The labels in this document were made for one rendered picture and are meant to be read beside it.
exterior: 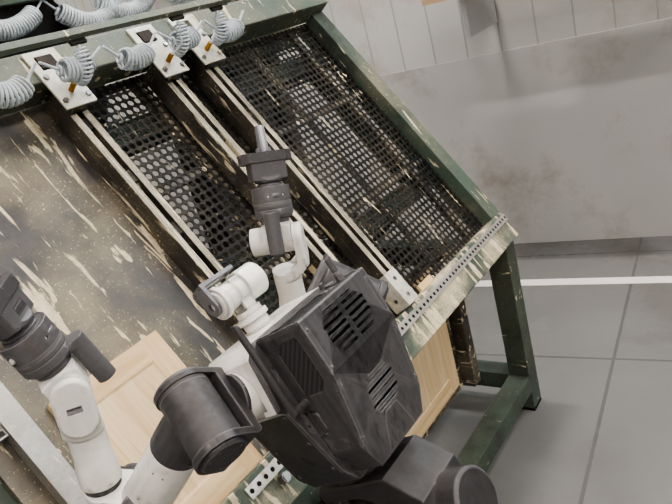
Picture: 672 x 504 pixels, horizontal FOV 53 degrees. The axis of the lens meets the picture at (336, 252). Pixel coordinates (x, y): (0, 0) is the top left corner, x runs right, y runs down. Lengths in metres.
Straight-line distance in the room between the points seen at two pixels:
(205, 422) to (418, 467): 0.39
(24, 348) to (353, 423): 0.52
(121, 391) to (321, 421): 0.63
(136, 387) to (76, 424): 0.48
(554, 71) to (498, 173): 0.75
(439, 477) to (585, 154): 3.51
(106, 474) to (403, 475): 0.51
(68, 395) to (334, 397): 0.42
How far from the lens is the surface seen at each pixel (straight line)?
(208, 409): 1.09
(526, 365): 3.04
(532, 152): 4.61
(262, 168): 1.53
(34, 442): 1.54
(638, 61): 4.39
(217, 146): 2.11
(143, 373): 1.68
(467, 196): 2.77
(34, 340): 1.15
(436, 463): 1.26
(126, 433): 1.62
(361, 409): 1.13
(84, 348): 1.19
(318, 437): 1.18
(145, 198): 1.86
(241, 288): 1.25
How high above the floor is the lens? 1.86
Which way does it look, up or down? 20 degrees down
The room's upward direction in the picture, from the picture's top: 15 degrees counter-clockwise
